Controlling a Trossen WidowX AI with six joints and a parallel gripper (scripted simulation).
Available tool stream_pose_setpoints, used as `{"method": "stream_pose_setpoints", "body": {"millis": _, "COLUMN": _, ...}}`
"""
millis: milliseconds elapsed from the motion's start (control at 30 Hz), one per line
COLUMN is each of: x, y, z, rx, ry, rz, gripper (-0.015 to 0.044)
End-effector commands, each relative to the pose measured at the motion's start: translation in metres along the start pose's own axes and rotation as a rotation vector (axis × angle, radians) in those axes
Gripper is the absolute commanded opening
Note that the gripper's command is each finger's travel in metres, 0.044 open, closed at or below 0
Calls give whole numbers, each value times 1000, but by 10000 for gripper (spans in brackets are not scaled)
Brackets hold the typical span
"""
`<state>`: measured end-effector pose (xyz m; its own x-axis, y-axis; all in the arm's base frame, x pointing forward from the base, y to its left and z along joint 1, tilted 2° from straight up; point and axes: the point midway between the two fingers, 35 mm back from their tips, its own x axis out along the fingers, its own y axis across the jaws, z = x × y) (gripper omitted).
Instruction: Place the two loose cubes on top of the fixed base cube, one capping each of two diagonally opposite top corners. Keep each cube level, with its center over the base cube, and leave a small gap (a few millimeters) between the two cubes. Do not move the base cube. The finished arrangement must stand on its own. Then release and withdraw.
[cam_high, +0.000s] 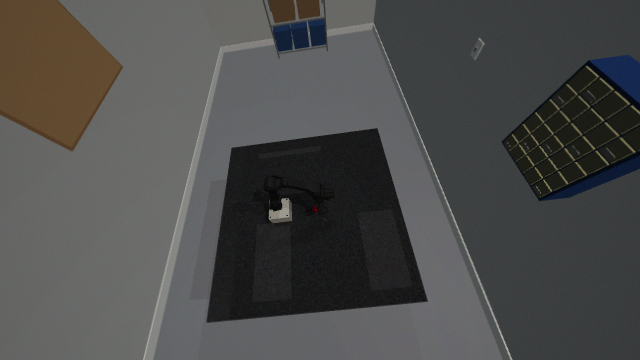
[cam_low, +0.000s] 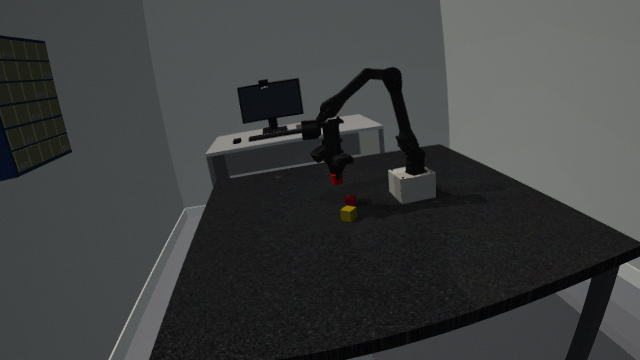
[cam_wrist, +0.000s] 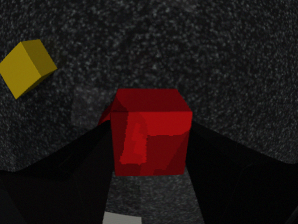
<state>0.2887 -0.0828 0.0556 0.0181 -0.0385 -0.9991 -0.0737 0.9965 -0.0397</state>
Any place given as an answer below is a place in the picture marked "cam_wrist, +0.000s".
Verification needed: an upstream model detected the yellow cube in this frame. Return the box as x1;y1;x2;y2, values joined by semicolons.
0;39;57;99

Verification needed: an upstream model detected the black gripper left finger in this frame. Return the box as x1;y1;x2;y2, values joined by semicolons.
0;120;114;224

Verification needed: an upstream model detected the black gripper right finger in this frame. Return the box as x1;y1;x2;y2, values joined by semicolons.
185;120;298;224

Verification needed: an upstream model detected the red cube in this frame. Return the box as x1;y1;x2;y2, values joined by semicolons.
97;103;113;125
109;89;193;176

